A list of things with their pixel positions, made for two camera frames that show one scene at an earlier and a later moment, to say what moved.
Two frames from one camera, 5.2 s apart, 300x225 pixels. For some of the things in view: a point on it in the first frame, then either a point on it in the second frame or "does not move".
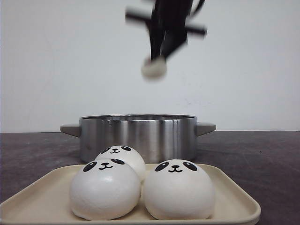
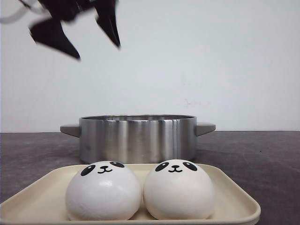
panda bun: x=178 y=189 does not move
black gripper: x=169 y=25 -> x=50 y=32
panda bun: x=105 y=190 does not move
